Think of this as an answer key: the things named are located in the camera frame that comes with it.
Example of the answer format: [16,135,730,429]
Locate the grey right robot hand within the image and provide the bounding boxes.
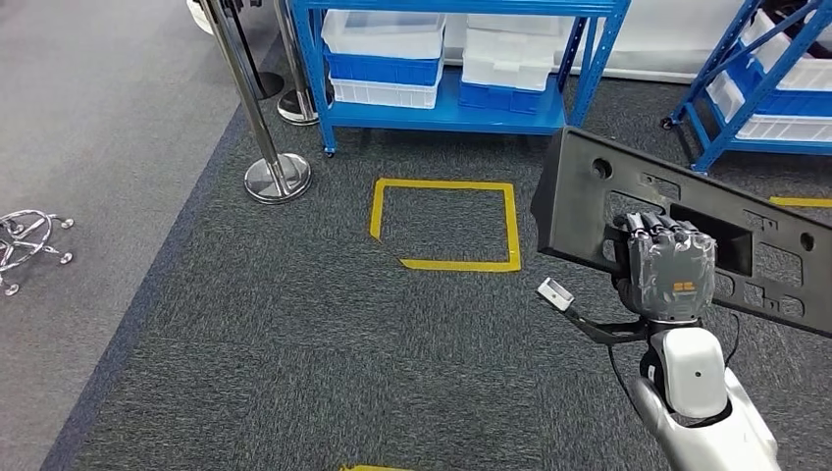
[610,211,718,325]

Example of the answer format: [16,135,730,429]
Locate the black plastic car part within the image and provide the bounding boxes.
[530,127,832,340]

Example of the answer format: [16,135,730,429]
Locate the blue metal shelf rack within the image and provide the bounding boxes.
[661,0,832,176]
[286,0,633,159]

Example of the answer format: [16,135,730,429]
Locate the white car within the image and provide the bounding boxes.
[184,0,755,85]

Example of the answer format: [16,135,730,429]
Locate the chrome chair base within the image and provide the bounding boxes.
[0,209,76,297]

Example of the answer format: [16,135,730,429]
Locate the black cable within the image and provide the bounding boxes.
[605,342,646,419]

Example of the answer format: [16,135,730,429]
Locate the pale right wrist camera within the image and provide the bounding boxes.
[537,277,651,345]

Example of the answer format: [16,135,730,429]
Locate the chrome stanchion post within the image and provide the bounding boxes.
[197,0,313,206]
[271,0,325,128]

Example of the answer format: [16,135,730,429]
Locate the black stanchion post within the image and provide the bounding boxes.
[223,0,286,103]

